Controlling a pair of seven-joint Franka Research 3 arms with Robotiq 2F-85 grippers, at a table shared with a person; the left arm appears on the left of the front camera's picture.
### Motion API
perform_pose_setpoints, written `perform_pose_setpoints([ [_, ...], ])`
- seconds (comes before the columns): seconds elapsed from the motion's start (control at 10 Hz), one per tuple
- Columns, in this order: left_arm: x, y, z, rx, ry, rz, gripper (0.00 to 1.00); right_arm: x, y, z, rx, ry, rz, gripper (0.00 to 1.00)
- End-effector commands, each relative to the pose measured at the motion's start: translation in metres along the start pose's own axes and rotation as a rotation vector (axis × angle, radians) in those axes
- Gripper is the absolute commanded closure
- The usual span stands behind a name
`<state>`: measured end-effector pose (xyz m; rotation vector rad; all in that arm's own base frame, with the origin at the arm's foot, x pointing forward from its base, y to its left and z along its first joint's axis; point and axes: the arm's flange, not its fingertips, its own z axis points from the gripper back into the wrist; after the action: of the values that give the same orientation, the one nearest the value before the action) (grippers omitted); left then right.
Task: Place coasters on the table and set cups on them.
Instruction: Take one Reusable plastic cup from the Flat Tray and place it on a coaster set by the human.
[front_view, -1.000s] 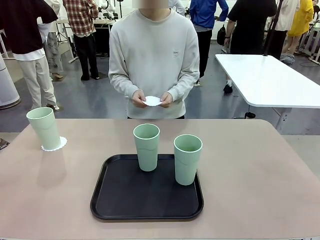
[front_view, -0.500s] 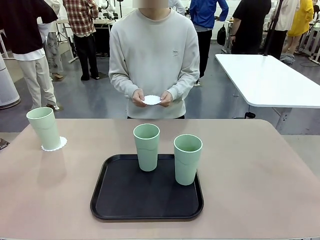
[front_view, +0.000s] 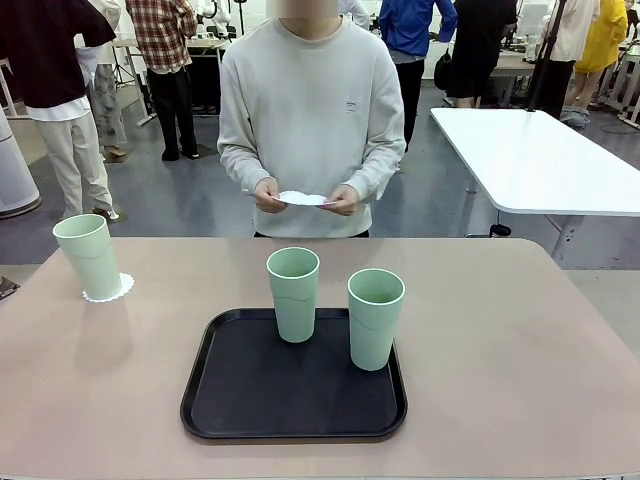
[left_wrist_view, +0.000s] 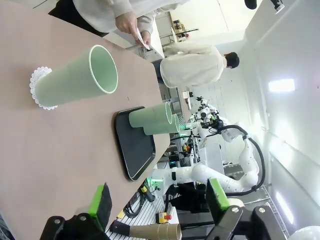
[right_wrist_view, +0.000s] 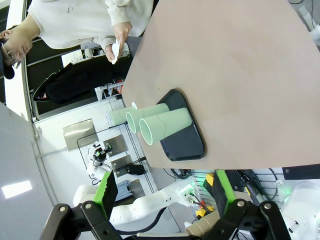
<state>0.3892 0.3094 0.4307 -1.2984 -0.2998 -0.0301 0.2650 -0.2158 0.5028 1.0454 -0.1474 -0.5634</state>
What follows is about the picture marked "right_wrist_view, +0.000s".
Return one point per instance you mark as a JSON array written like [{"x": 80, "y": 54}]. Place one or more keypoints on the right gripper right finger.
[{"x": 222, "y": 192}]

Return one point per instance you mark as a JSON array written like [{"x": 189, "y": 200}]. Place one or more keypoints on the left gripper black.
[{"x": 100, "y": 155}]

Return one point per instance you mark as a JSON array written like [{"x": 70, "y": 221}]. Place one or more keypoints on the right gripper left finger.
[{"x": 105, "y": 195}]

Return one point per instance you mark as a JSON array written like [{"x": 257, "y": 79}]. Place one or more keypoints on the pale green plastic cup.
[
  {"x": 170, "y": 123},
  {"x": 152, "y": 111},
  {"x": 118, "y": 116}
]

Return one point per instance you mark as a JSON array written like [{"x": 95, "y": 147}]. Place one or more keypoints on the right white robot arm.
[{"x": 305, "y": 200}]

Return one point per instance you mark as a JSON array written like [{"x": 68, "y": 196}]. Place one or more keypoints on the person's left forearm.
[{"x": 117, "y": 12}]

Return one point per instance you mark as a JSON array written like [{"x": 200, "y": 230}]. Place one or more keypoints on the person's right forearm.
[{"x": 102, "y": 41}]

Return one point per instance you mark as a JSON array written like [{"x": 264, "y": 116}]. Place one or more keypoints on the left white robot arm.
[{"x": 150, "y": 200}]

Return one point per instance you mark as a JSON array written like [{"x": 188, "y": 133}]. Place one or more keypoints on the person's right hand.
[{"x": 109, "y": 53}]

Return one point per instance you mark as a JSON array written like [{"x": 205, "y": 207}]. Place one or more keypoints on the person's left hand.
[{"x": 123, "y": 31}]

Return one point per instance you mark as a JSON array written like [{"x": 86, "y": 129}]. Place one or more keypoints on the yellow plastic part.
[{"x": 208, "y": 180}]

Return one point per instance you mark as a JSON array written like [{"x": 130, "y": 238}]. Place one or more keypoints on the blue-grey cloth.
[{"x": 123, "y": 190}]

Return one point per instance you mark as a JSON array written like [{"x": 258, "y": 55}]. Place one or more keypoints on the small metal floor plate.
[
  {"x": 121, "y": 165},
  {"x": 116, "y": 145}
]

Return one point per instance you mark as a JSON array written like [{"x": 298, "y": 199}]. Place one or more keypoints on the large metal floor plate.
[{"x": 78, "y": 135}]

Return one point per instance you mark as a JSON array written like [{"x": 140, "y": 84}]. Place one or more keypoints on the yellow emergency stop box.
[{"x": 201, "y": 213}]

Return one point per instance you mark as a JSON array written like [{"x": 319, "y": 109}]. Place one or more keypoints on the black bag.
[{"x": 136, "y": 170}]

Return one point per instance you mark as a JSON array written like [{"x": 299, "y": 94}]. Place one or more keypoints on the cardboard tube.
[{"x": 200, "y": 226}]

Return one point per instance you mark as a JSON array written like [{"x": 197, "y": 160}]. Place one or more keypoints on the black plastic tray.
[{"x": 185, "y": 145}]

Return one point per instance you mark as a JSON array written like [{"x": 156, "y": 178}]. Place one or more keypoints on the shelf with boxes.
[{"x": 112, "y": 88}]

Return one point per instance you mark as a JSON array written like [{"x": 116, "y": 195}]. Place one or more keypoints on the black shoe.
[{"x": 41, "y": 90}]

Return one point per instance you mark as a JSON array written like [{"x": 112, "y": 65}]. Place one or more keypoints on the black cap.
[{"x": 7, "y": 71}]

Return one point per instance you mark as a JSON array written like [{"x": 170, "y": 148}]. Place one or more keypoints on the person in white sweatshirt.
[{"x": 75, "y": 22}]

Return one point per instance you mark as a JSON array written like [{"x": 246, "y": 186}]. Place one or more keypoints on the eyeglasses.
[{"x": 11, "y": 53}]

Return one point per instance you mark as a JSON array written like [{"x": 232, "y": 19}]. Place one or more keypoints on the black bracket bar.
[{"x": 302, "y": 172}]

